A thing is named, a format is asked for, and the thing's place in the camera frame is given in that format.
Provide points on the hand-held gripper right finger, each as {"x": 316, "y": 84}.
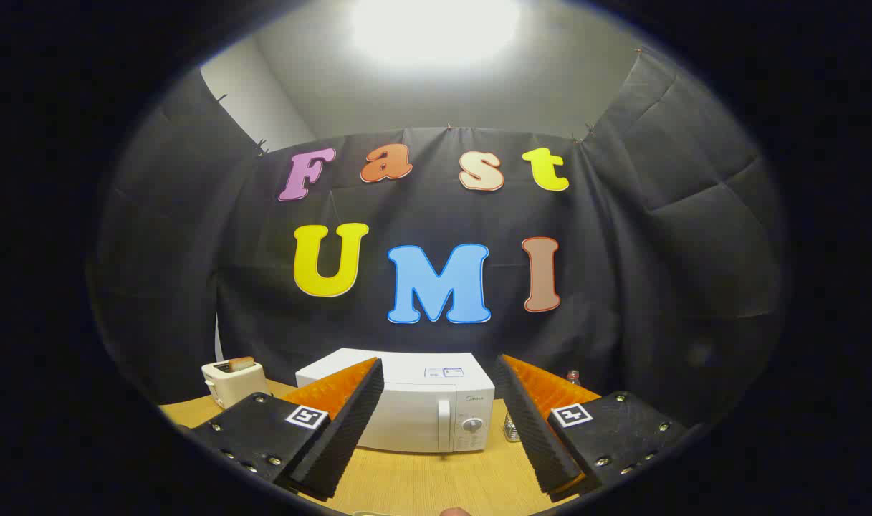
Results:
{"x": 532, "y": 437}

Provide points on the toast slice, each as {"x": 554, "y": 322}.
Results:
{"x": 242, "y": 363}

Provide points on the cream toaster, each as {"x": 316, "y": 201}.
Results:
{"x": 228, "y": 385}

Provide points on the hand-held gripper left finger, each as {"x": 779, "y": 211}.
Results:
{"x": 350, "y": 430}

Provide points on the white microwave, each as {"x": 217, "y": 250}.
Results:
{"x": 421, "y": 408}

